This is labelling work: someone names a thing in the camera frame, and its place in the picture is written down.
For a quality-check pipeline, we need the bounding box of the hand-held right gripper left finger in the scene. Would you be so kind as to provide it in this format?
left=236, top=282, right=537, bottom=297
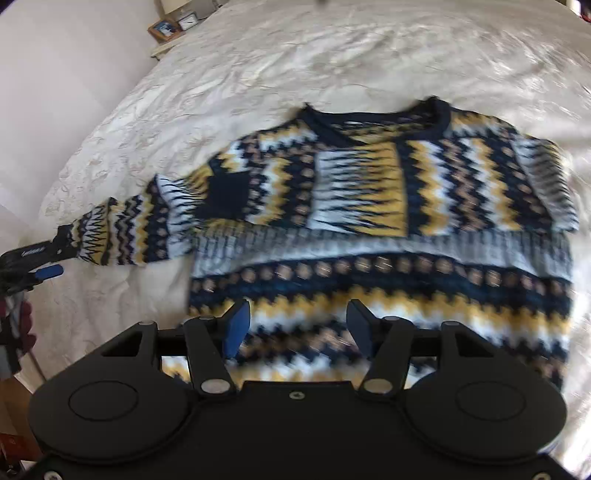
left=99, top=299, right=251, bottom=398

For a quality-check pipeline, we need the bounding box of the navy yellow patterned knit sweater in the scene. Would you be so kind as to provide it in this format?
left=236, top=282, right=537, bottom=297
left=58, top=96, right=581, bottom=393

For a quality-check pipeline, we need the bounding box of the white embroidered bedspread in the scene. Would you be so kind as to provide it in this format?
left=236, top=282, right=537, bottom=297
left=18, top=0, right=591, bottom=480

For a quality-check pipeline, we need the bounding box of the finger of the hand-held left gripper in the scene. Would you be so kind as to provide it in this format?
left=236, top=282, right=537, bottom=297
left=46, top=225, right=78, bottom=260
left=30, top=264, right=64, bottom=282

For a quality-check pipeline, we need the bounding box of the dark red cloth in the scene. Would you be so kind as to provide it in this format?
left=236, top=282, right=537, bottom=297
left=0, top=293, right=37, bottom=374

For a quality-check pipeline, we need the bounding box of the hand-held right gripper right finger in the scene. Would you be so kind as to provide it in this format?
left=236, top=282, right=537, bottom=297
left=346, top=299, right=498, bottom=398

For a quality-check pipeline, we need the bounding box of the wooden picture frame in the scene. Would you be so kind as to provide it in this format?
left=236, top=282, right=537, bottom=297
left=147, top=18, right=182, bottom=45

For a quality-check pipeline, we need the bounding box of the cream table lamp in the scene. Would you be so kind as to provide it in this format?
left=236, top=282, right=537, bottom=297
left=158, top=0, right=218, bottom=20

